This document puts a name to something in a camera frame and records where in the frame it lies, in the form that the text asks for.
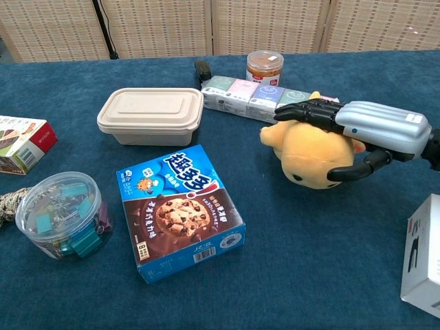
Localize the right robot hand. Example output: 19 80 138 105
273 98 432 183

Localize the yellow dinosaur plush toy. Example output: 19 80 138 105
259 91 366 190

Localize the large white carton box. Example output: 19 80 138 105
400 193 440 310

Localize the blue chocolate cookie box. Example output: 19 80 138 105
115 144 247 285

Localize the beige lidded food container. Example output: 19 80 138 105
96 87 204 146

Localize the red and white snack box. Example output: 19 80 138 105
0 115 58 176

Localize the clear jar with orange label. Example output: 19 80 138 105
245 49 285 87

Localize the pastel tissue pack row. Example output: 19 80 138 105
200 75 340 124

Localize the woven bamboo folding screen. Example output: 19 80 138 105
0 0 440 63

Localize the blue table cloth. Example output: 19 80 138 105
0 49 440 330

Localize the small black device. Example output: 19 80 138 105
194 60 212 87

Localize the black stand pole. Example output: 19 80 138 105
91 0 120 60

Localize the clear tub of binder clips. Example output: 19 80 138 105
14 171 114 260

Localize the braided rope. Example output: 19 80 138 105
0 187 34 228

